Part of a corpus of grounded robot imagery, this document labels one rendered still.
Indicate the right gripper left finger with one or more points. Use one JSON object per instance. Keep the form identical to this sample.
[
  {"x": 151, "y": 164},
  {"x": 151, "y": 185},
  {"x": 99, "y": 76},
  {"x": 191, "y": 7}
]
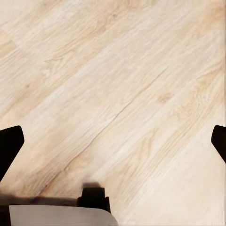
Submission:
[{"x": 11, "y": 141}]

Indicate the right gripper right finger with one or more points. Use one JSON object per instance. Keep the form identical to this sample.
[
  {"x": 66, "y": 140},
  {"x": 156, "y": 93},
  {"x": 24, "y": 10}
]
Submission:
[{"x": 218, "y": 139}]

